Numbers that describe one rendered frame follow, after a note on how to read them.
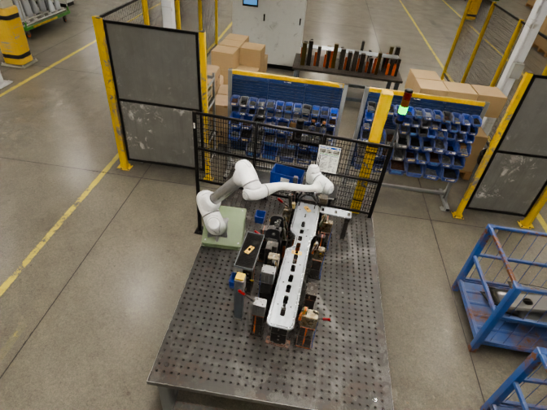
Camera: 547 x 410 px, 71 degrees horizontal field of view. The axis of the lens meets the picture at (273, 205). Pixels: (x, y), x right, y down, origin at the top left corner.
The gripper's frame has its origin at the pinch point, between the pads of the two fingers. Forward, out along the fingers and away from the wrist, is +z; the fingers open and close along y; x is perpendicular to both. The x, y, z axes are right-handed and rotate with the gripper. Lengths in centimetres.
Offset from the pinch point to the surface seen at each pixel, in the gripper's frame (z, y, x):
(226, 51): 11, -195, 390
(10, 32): 47, -644, 416
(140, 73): -28, -228, 151
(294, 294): 13, 5, -88
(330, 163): -13, 13, 54
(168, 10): -53, -277, 347
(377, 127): -56, 47, 58
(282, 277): 13, -6, -75
